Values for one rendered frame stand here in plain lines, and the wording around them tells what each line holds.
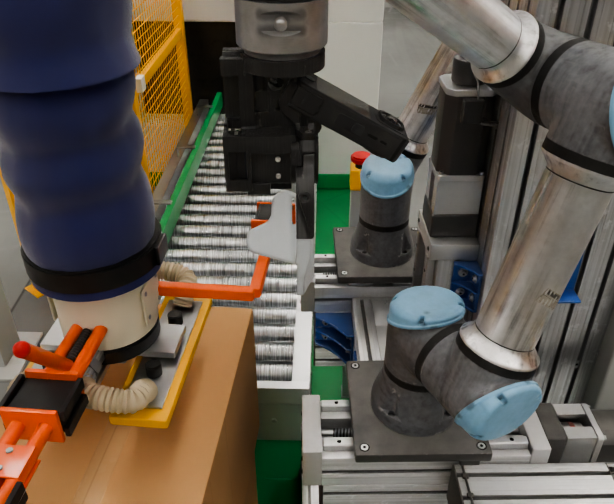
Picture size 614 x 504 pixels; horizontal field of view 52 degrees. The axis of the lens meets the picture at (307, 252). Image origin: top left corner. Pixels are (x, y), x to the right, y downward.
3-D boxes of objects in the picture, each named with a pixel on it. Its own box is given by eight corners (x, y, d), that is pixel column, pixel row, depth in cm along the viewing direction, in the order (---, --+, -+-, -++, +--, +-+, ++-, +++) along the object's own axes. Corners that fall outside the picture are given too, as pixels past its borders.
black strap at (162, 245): (60, 218, 118) (56, 199, 115) (182, 224, 116) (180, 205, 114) (0, 291, 99) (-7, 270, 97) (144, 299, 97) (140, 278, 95)
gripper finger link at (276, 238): (248, 295, 57) (247, 193, 57) (313, 295, 57) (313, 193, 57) (245, 296, 54) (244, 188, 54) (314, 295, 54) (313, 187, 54)
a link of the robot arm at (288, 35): (326, -16, 53) (331, 6, 46) (325, 40, 56) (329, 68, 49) (237, -16, 53) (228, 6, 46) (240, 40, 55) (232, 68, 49)
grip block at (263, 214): (258, 221, 141) (257, 201, 138) (296, 222, 140) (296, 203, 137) (251, 241, 134) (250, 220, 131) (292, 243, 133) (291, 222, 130)
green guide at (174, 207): (205, 105, 373) (204, 90, 368) (223, 105, 373) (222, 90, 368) (137, 254, 239) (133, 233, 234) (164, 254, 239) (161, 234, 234)
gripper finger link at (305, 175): (293, 241, 57) (293, 147, 58) (313, 241, 57) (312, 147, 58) (293, 237, 53) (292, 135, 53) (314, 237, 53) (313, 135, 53)
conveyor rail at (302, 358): (310, 130, 380) (310, 100, 369) (319, 130, 380) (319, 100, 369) (292, 431, 186) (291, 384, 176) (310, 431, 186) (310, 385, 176)
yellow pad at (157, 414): (166, 300, 133) (163, 281, 131) (213, 303, 133) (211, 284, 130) (109, 425, 105) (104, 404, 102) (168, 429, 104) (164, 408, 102)
